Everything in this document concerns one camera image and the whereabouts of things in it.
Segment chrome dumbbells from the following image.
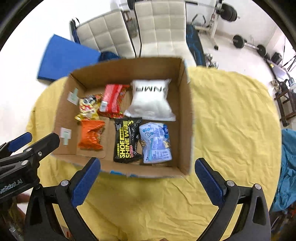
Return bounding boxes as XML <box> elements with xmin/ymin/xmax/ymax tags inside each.
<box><xmin>204</xmin><ymin>53</ymin><xmax>219</xmax><ymax>69</ymax></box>

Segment barbell on rack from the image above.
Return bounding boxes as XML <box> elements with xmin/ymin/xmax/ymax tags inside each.
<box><xmin>184</xmin><ymin>0</ymin><xmax>241</xmax><ymax>23</ymax></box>

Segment white pillow pouch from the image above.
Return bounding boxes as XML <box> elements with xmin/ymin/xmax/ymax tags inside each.
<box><xmin>124</xmin><ymin>79</ymin><xmax>176</xmax><ymax>121</ymax></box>

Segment red snack packet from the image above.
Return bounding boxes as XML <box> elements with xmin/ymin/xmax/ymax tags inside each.
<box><xmin>97</xmin><ymin>84</ymin><xmax>130</xmax><ymax>118</ymax></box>

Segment yellow panda snack packet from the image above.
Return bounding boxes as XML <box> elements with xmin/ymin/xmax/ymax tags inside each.
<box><xmin>75</xmin><ymin>94</ymin><xmax>102</xmax><ymax>121</ymax></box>

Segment black low bench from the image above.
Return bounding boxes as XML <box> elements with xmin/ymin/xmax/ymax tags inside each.
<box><xmin>265</xmin><ymin>53</ymin><xmax>290</xmax><ymax>82</ymax></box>

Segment black blue weight bench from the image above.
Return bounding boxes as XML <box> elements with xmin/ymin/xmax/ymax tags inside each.
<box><xmin>186</xmin><ymin>24</ymin><xmax>206</xmax><ymax>67</ymax></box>

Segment left white quilted chair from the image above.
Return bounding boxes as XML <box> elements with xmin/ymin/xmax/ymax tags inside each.
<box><xmin>70</xmin><ymin>9</ymin><xmax>137</xmax><ymax>58</ymax></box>

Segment cardboard box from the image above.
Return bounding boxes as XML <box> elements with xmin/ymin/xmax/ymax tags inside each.
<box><xmin>53</xmin><ymin>57</ymin><xmax>193</xmax><ymax>178</ymax></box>

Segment floor barbell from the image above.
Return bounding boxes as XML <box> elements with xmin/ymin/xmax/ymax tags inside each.
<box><xmin>232</xmin><ymin>35</ymin><xmax>266</xmax><ymax>57</ymax></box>

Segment right white quilted chair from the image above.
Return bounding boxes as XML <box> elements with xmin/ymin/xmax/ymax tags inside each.
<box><xmin>134</xmin><ymin>1</ymin><xmax>196</xmax><ymax>66</ymax></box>

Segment dark wooden chair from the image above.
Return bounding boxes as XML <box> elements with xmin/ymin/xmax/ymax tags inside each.
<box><xmin>274</xmin><ymin>78</ymin><xmax>295</xmax><ymax>128</ymax></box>

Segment yellow tablecloth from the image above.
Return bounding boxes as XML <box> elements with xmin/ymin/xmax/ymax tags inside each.
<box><xmin>27</xmin><ymin>58</ymin><xmax>281</xmax><ymax>240</ymax></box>

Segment orange snack packet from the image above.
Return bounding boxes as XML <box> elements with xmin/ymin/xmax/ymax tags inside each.
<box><xmin>78</xmin><ymin>120</ymin><xmax>105</xmax><ymax>151</ymax></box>

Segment blue bean bag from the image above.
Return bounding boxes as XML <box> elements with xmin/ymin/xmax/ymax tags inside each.
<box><xmin>271</xmin><ymin>128</ymin><xmax>295</xmax><ymax>212</ymax></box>

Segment white quilted chair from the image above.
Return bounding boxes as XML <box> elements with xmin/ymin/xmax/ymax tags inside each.
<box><xmin>70</xmin><ymin>9</ymin><xmax>137</xmax><ymax>58</ymax></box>
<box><xmin>134</xmin><ymin>1</ymin><xmax>196</xmax><ymax>66</ymax></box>

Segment blue foam mat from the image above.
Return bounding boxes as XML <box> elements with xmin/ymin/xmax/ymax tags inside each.
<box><xmin>37</xmin><ymin>35</ymin><xmax>101</xmax><ymax>82</ymax></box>

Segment light blue tissue packet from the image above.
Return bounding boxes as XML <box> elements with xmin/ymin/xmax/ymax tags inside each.
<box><xmin>139</xmin><ymin>122</ymin><xmax>172</xmax><ymax>164</ymax></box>

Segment black shoe shine wipes packet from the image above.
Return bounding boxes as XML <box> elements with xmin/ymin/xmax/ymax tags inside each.
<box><xmin>113</xmin><ymin>118</ymin><xmax>142</xmax><ymax>164</ymax></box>

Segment dark blue cloth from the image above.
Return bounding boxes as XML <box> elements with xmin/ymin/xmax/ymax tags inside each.
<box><xmin>98</xmin><ymin>51</ymin><xmax>121</xmax><ymax>62</ymax></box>

